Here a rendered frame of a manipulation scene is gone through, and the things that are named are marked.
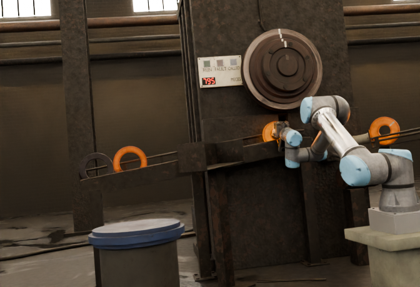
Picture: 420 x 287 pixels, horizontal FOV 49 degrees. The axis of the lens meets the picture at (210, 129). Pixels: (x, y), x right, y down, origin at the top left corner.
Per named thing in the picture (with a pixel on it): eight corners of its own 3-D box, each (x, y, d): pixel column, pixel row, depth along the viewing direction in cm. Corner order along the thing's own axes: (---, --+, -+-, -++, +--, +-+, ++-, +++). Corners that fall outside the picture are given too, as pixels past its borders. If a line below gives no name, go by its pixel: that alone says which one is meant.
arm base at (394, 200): (430, 209, 169) (427, 182, 169) (391, 214, 167) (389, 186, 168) (407, 204, 184) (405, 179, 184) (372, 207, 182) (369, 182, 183)
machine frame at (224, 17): (193, 251, 331) (172, 12, 344) (335, 234, 346) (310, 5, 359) (205, 274, 259) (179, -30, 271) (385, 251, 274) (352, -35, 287)
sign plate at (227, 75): (200, 88, 273) (197, 58, 274) (242, 85, 276) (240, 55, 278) (200, 87, 270) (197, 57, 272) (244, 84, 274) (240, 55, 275)
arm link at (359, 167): (395, 165, 166) (329, 90, 210) (359, 169, 163) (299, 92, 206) (386, 190, 173) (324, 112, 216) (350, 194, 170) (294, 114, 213)
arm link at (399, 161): (422, 182, 171) (418, 146, 172) (390, 186, 168) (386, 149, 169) (401, 180, 183) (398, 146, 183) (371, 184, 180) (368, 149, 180)
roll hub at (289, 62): (263, 93, 258) (259, 44, 260) (311, 90, 262) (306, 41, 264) (266, 91, 252) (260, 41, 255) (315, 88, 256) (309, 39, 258)
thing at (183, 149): (189, 292, 224) (176, 144, 229) (227, 279, 241) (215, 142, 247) (218, 299, 209) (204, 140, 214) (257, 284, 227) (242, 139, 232)
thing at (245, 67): (245, 114, 266) (237, 34, 269) (322, 107, 273) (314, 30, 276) (247, 112, 260) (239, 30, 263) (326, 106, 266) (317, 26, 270)
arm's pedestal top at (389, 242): (471, 240, 162) (470, 229, 163) (390, 252, 156) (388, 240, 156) (414, 229, 194) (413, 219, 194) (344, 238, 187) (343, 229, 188)
